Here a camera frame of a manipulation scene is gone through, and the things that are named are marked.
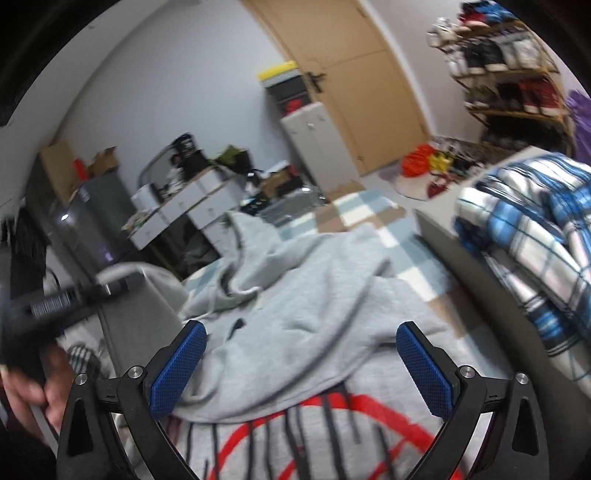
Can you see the white round rug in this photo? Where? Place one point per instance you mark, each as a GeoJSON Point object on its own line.
{"type": "Point", "coordinates": [406, 187]}

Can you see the grey suitcase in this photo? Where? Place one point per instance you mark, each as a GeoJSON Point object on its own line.
{"type": "Point", "coordinates": [291, 205]}

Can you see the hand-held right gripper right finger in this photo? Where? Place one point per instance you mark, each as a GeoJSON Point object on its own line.
{"type": "Point", "coordinates": [425, 374]}

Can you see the rows of shoes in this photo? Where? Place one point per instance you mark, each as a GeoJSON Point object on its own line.
{"type": "Point", "coordinates": [485, 53]}

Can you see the person's left hand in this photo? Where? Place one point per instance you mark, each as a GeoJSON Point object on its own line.
{"type": "Point", "coordinates": [27, 392]}

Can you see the green cloth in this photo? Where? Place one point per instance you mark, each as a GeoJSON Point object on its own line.
{"type": "Point", "coordinates": [231, 154]}

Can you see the blue plaid shirt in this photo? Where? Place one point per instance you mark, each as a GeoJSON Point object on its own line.
{"type": "Point", "coordinates": [531, 240]}

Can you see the grey sweatshirt with red print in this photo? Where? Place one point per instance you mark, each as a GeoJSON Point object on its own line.
{"type": "Point", "coordinates": [300, 323]}

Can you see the tall cardboard box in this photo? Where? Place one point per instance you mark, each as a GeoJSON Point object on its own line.
{"type": "Point", "coordinates": [57, 170]}

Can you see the purple cloth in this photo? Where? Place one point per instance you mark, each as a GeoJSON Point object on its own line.
{"type": "Point", "coordinates": [579, 120]}

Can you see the black white striped cloth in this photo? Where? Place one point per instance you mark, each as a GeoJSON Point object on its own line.
{"type": "Point", "coordinates": [83, 357]}

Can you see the desk with white drawers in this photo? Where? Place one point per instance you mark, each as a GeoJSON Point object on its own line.
{"type": "Point", "coordinates": [194, 203]}

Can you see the wooden door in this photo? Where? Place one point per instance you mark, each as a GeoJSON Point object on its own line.
{"type": "Point", "coordinates": [360, 92]}

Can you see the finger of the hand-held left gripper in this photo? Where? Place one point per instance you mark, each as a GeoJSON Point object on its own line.
{"type": "Point", "coordinates": [92, 291]}

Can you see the white cabinet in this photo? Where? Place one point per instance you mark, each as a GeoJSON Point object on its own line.
{"type": "Point", "coordinates": [314, 147]}

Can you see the open cardboard box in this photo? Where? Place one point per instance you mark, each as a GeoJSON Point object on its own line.
{"type": "Point", "coordinates": [104, 161]}

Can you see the black box with yellow lid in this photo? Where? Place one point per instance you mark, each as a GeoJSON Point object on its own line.
{"type": "Point", "coordinates": [286, 85]}

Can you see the dark grey storage box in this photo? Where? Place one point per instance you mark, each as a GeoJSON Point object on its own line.
{"type": "Point", "coordinates": [92, 217]}

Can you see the black bag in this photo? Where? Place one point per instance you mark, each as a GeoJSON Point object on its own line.
{"type": "Point", "coordinates": [189, 154]}

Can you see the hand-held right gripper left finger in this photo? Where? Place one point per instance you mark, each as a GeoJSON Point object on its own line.
{"type": "Point", "coordinates": [178, 369]}

